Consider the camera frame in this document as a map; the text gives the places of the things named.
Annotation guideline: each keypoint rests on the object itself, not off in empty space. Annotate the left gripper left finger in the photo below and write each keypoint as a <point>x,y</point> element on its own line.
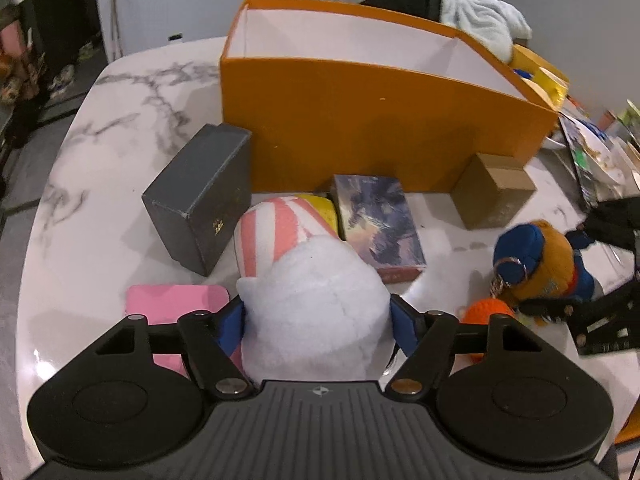
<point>209,340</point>

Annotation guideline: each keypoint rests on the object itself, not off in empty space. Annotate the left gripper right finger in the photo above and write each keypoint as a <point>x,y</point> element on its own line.
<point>427,339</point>

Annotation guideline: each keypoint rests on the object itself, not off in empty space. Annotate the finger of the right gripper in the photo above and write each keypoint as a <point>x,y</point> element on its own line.
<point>613,222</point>
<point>620,305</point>

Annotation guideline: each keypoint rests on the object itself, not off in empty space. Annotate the brown bear plush blue outfit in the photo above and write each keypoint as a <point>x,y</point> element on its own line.
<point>536,261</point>

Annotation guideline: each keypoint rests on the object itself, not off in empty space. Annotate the white panda plush toy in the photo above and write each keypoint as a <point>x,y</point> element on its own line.
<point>314,310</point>

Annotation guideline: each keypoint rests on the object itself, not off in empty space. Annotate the illustrated card box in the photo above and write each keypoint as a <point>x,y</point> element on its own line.
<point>375,219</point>

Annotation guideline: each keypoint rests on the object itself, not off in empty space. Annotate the dark grey gift box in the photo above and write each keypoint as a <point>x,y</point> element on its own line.
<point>199,197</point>

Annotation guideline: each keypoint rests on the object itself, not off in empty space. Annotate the white bowl of buns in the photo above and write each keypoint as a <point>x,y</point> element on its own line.
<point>612,175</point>

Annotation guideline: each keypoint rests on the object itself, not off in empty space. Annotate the pink phone case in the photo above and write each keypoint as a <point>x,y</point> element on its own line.
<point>164,304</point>

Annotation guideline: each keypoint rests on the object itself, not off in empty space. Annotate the black smartphone lit screen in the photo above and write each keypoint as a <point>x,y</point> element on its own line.
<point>586,186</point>

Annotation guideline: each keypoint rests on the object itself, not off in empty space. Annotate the gold cardboard small box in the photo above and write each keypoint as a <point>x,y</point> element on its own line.
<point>491,191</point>

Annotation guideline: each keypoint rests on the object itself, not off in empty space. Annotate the yellow bowl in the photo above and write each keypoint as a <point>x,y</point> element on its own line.
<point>546,79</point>

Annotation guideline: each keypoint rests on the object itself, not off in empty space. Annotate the yellow plastic disc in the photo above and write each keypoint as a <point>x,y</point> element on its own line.
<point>325,209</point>

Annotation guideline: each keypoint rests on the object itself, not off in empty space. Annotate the light blue fleece blanket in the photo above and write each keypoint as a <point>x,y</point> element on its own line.
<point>495,24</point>

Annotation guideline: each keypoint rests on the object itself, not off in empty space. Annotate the orange cardboard storage box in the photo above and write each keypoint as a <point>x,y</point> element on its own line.
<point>329,88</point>

